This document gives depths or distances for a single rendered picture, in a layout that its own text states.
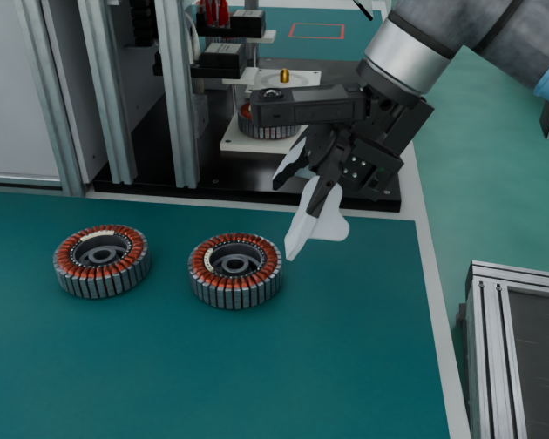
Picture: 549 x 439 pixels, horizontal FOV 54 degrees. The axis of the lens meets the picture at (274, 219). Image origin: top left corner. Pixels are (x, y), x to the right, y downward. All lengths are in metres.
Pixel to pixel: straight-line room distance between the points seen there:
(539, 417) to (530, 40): 0.94
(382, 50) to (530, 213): 1.89
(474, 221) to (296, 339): 1.70
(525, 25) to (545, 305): 1.14
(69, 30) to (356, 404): 0.60
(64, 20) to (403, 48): 0.47
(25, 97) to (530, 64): 0.64
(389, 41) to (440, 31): 0.05
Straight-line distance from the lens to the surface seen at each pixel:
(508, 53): 0.53
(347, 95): 0.54
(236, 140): 0.92
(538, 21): 0.53
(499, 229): 2.23
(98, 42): 0.78
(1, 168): 0.93
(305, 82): 1.19
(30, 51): 0.80
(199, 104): 0.96
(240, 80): 0.91
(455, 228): 2.17
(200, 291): 0.62
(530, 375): 1.39
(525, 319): 1.53
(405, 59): 0.52
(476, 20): 0.53
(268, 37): 1.14
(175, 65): 0.75
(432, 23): 0.52
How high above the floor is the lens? 1.18
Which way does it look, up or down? 34 degrees down
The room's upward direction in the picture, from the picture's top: straight up
